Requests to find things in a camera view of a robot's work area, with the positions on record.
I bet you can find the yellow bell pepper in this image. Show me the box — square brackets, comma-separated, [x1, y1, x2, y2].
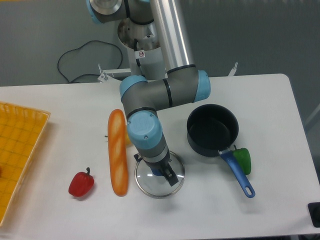
[125, 134, 132, 146]

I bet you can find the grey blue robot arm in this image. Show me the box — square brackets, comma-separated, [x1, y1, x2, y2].
[86, 0, 211, 186]

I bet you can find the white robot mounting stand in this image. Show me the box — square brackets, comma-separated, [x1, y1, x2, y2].
[97, 18, 239, 83]

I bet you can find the black device at edge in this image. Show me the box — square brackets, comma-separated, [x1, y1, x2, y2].
[307, 202, 320, 228]

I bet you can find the red bell pepper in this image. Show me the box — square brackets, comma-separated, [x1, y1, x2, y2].
[68, 167, 95, 198]

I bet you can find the green bell pepper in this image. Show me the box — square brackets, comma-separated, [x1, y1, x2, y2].
[232, 144, 252, 175]

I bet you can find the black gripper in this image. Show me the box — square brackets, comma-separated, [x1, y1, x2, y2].
[134, 151, 178, 187]

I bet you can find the glass lid blue knob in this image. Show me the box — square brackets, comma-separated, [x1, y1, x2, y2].
[134, 151, 185, 199]

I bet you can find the long orange baguette bread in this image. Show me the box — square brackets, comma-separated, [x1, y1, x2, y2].
[107, 109, 129, 197]

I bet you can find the black cable on floor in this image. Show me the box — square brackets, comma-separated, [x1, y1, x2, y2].
[57, 40, 124, 84]

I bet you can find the dark pot blue handle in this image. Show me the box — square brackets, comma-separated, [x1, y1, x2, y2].
[186, 104, 256, 198]

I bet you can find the yellow plastic basket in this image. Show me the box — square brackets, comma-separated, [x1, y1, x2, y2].
[0, 101, 51, 226]

